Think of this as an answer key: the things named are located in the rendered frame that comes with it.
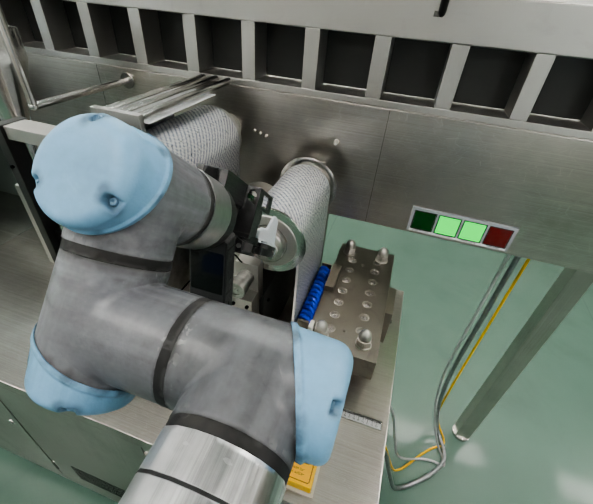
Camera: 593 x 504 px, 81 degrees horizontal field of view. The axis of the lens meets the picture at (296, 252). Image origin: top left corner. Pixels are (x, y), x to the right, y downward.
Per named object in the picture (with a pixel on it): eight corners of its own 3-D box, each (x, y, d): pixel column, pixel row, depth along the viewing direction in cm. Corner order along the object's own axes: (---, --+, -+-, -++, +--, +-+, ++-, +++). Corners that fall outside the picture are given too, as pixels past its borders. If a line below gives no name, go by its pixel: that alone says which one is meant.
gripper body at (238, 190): (276, 199, 46) (246, 172, 35) (260, 262, 46) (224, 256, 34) (225, 188, 48) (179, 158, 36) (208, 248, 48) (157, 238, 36)
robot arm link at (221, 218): (203, 255, 30) (124, 233, 32) (224, 258, 35) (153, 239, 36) (225, 172, 30) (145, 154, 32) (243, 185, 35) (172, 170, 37)
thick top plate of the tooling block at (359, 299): (301, 357, 80) (303, 341, 76) (339, 257, 111) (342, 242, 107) (370, 380, 77) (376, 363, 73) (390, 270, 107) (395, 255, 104)
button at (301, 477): (274, 480, 66) (275, 474, 65) (287, 443, 72) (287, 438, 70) (309, 494, 65) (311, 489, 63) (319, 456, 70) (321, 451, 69)
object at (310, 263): (291, 326, 81) (296, 265, 70) (318, 266, 99) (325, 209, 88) (293, 326, 81) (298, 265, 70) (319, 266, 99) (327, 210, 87)
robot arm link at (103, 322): (129, 458, 20) (179, 273, 20) (-18, 393, 22) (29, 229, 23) (195, 408, 28) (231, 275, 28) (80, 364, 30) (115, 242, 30)
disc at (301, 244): (235, 261, 74) (232, 199, 65) (236, 260, 74) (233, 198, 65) (302, 279, 71) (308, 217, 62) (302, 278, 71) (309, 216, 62)
